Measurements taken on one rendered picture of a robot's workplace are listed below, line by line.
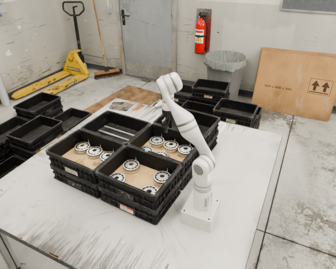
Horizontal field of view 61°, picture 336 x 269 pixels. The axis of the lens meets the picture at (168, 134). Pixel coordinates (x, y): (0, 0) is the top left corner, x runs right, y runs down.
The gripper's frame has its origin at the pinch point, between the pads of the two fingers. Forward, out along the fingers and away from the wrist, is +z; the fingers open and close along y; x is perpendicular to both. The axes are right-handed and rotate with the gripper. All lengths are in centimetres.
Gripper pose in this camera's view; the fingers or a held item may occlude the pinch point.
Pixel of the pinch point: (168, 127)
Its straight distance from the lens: 181.2
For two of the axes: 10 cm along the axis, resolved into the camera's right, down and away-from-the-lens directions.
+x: -8.7, -2.7, 4.1
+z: 0.1, 8.3, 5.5
